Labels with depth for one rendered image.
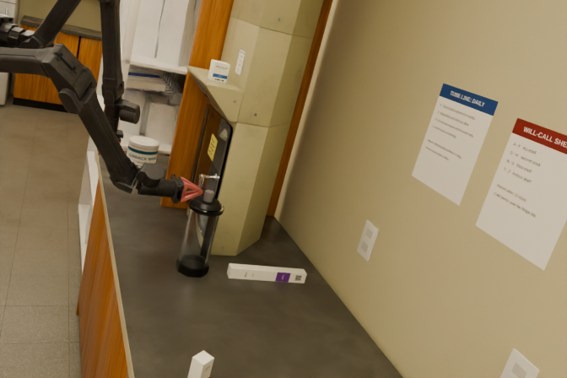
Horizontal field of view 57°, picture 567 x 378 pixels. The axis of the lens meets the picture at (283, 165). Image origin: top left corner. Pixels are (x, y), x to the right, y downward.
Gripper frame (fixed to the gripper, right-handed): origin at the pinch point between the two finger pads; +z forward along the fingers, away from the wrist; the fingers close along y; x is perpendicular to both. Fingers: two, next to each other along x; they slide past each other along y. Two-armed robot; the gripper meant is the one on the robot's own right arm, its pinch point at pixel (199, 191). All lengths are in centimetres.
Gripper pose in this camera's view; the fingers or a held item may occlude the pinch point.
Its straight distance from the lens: 174.3
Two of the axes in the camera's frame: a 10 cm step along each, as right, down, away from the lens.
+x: -2.5, 9.3, 2.7
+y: -3.7, -3.5, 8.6
